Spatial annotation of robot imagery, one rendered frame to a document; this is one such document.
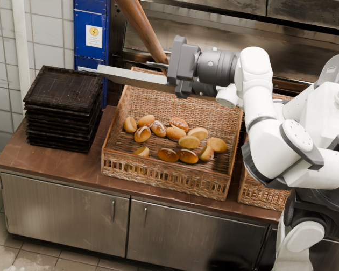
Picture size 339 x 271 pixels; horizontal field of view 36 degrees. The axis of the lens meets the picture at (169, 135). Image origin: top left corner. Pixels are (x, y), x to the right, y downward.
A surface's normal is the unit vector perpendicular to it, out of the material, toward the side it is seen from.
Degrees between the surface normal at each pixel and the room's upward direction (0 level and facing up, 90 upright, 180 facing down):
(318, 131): 62
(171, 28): 70
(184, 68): 51
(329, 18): 0
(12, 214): 90
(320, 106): 46
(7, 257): 0
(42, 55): 90
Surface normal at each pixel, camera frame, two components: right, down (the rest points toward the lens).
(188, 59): -0.20, -0.04
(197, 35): -0.13, 0.33
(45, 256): 0.11, -0.76
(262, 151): -0.56, 0.14
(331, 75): -0.83, -0.46
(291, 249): -0.18, 0.62
